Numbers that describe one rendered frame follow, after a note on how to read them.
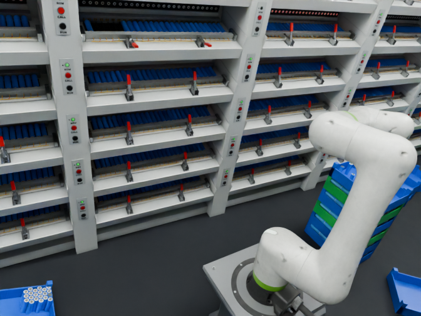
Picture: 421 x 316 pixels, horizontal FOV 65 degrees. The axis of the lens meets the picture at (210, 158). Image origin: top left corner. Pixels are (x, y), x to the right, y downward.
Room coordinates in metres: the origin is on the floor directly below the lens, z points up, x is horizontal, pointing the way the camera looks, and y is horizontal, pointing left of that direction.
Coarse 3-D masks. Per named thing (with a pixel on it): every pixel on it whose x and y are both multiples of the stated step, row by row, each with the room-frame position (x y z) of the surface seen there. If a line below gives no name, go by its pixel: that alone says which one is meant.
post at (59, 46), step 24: (48, 0) 0.95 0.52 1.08; (72, 0) 0.99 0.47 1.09; (48, 24) 0.95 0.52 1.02; (72, 24) 0.99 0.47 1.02; (48, 48) 0.95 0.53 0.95; (72, 48) 0.98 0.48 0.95; (72, 96) 0.97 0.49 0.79; (72, 144) 0.96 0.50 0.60; (72, 168) 0.96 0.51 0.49; (72, 192) 0.95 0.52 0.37; (72, 216) 0.95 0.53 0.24; (96, 240) 1.00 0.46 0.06
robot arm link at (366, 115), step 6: (354, 108) 1.19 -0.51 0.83; (360, 108) 1.17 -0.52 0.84; (366, 108) 1.19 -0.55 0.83; (372, 108) 1.20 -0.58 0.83; (354, 114) 0.98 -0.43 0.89; (360, 114) 1.07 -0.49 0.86; (366, 114) 1.13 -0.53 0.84; (372, 114) 1.17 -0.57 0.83; (360, 120) 0.99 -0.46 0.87; (366, 120) 1.08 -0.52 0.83; (372, 120) 1.15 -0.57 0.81; (372, 126) 1.14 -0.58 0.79
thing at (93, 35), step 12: (96, 36) 1.07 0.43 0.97; (108, 36) 1.09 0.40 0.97; (120, 36) 1.11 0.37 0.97; (132, 36) 1.13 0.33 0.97; (144, 36) 1.16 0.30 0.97; (156, 36) 1.18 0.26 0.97; (168, 36) 1.21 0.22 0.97; (180, 36) 1.23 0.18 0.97; (192, 36) 1.26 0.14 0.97; (204, 36) 1.29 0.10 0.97; (216, 36) 1.32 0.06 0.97; (228, 36) 1.34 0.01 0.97
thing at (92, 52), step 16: (224, 16) 1.47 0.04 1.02; (80, 32) 1.01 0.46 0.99; (240, 32) 1.36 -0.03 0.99; (96, 48) 1.03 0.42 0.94; (112, 48) 1.06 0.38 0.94; (144, 48) 1.12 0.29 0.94; (160, 48) 1.15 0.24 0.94; (176, 48) 1.18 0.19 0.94; (192, 48) 1.21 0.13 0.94; (208, 48) 1.25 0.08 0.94; (224, 48) 1.28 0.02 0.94; (240, 48) 1.32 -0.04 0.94
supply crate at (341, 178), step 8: (336, 168) 1.34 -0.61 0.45; (344, 168) 1.41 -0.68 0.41; (352, 168) 1.44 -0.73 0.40; (336, 176) 1.31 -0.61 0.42; (344, 176) 1.29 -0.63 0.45; (344, 184) 1.27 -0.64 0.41; (352, 184) 1.25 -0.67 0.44; (400, 192) 1.26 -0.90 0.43; (408, 192) 1.22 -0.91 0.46; (392, 200) 1.23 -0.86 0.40; (400, 200) 1.18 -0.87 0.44; (392, 208) 1.16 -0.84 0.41
